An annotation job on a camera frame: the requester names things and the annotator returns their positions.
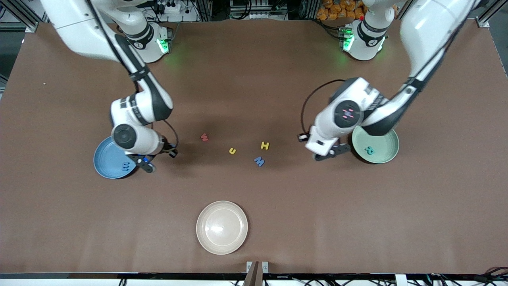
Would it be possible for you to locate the blue plate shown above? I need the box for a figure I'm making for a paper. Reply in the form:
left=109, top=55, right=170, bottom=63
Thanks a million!
left=93, top=135, right=140, bottom=179

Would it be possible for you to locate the green plate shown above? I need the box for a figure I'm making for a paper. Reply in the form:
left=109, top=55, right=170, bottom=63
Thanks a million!
left=352, top=124, right=400, bottom=164

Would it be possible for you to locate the beige plate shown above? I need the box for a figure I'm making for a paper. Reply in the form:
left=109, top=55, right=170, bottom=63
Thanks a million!
left=196, top=201, right=248, bottom=255

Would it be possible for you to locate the orange packets pile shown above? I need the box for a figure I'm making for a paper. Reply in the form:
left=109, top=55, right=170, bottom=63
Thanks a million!
left=316, top=0, right=366, bottom=21

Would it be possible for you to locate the black electronics rack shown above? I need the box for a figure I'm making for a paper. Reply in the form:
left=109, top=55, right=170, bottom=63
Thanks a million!
left=230, top=0, right=288, bottom=20

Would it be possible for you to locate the white power strip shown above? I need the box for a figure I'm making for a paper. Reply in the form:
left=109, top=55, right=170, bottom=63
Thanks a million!
left=153, top=0, right=199, bottom=22

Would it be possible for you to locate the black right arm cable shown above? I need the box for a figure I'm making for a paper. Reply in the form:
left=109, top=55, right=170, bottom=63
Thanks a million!
left=85, top=0, right=179, bottom=151

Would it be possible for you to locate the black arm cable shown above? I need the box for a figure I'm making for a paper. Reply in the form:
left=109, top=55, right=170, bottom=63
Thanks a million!
left=85, top=0, right=179, bottom=151
left=300, top=79, right=346, bottom=135

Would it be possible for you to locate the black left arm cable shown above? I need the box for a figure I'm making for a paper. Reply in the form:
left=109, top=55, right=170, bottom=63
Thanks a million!
left=300, top=79, right=346, bottom=135

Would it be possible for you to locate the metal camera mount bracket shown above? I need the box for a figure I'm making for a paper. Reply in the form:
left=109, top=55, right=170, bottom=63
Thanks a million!
left=246, top=261, right=269, bottom=286

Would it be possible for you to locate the aluminium frame beam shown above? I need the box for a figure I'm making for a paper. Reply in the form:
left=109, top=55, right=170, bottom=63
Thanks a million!
left=0, top=0, right=40, bottom=33
left=476, top=0, right=508, bottom=28

